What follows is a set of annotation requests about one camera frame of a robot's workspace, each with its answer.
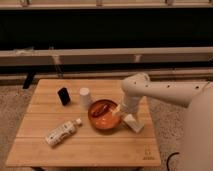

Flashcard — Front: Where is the grey bench rail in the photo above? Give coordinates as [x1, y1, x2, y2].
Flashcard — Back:
[0, 46, 213, 66]

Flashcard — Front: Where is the orange ceramic bowl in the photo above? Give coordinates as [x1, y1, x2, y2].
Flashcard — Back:
[88, 99, 121, 130]

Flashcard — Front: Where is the black cable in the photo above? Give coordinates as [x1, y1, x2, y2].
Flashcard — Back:
[165, 152, 181, 171]

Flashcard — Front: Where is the white plastic bottle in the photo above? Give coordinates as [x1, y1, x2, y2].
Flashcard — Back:
[45, 118, 82, 147]

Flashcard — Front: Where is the wooden table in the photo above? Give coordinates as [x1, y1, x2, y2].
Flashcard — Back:
[6, 79, 161, 167]

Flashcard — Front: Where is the white paper cup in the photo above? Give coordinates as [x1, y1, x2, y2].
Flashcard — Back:
[79, 87, 92, 109]

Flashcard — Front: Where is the brown sausage in bowl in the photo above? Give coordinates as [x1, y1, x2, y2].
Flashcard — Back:
[91, 104, 109, 117]

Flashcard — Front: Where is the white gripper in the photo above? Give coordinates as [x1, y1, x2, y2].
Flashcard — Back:
[112, 95, 141, 125]

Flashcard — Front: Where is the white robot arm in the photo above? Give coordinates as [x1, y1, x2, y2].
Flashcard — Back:
[120, 73, 213, 171]

